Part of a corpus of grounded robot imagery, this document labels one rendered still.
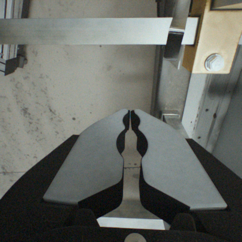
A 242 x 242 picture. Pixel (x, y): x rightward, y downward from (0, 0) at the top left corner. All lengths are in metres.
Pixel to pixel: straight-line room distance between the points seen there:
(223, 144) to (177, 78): 0.30
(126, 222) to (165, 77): 0.31
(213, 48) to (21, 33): 0.24
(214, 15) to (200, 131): 0.43
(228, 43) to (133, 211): 0.26
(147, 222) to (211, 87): 0.41
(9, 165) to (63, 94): 0.96
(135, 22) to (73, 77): 0.99
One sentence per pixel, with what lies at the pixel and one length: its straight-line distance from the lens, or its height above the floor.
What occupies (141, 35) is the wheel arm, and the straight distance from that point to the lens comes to 0.24.
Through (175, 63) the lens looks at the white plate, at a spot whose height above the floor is 0.78.
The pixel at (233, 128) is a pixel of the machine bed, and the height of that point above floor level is 0.67.
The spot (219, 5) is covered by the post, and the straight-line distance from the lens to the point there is 0.23.
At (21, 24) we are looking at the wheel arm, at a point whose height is 0.86.
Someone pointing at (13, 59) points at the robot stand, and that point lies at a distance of 1.14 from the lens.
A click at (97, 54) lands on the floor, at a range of 1.13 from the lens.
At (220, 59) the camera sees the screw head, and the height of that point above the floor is 0.88.
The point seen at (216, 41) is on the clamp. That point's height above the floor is 0.87.
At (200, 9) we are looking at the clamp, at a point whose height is 0.86.
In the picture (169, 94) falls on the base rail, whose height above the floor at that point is 0.70.
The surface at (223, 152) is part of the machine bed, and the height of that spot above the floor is 0.67.
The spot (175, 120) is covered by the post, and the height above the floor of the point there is 0.74.
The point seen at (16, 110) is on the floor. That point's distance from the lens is 1.50.
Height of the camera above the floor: 1.10
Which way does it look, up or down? 60 degrees down
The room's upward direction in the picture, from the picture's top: 175 degrees counter-clockwise
